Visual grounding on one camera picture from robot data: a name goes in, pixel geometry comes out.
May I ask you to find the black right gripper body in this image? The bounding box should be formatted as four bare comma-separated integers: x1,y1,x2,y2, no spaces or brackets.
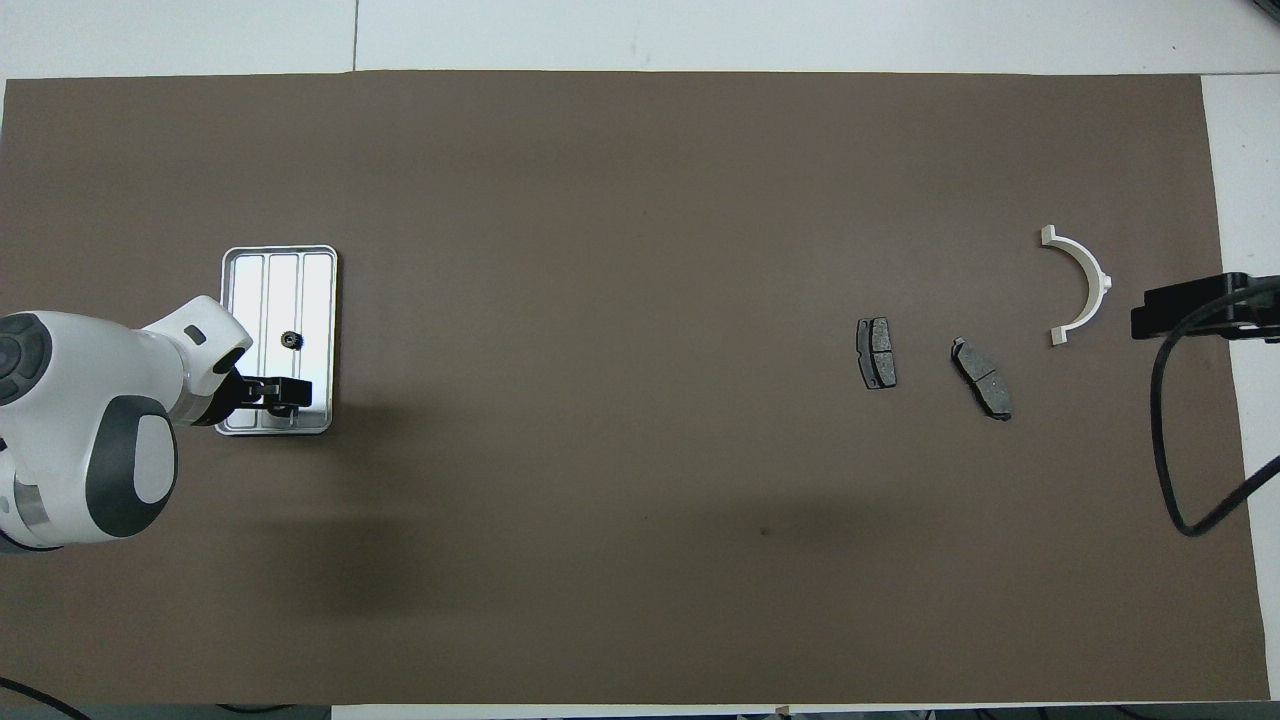
1146,272,1280,344

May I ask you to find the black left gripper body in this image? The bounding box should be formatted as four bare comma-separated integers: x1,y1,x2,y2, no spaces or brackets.
185,368,271,428

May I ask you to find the silver metal tray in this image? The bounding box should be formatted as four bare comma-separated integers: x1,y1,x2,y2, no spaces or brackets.
215,245,339,437

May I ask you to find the dark grey elongated brake pad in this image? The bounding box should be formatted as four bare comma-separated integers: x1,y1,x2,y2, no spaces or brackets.
949,336,1015,422

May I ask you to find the dark grey rectangular brake pad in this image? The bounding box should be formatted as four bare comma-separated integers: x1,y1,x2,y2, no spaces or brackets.
855,316,899,391

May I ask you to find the brown table mat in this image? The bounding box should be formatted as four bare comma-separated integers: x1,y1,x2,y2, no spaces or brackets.
0,70,1271,707

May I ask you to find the white semicircular plastic bracket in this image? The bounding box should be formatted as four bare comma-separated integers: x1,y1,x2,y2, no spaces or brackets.
1040,225,1113,347

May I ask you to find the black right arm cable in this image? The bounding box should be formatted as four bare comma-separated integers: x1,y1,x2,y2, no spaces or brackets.
1150,283,1280,537

